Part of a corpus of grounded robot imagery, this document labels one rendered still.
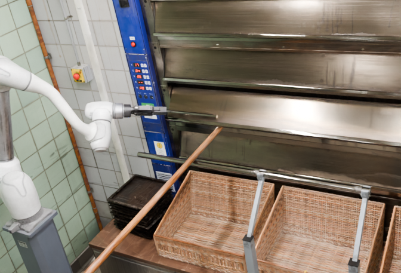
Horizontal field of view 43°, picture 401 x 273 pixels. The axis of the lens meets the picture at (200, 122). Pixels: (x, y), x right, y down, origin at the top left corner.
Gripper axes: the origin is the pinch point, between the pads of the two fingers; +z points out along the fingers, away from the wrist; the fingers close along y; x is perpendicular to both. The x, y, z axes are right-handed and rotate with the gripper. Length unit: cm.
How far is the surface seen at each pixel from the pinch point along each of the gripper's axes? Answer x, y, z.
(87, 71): -32, 24, -44
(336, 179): 42, -20, 90
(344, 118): 16, -46, 87
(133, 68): -25.7, 2.8, -15.1
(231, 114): 6.2, -14.4, 37.5
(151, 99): -10.0, 11.1, -5.2
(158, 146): 13.1, 33.3, -0.9
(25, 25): -59, 20, -82
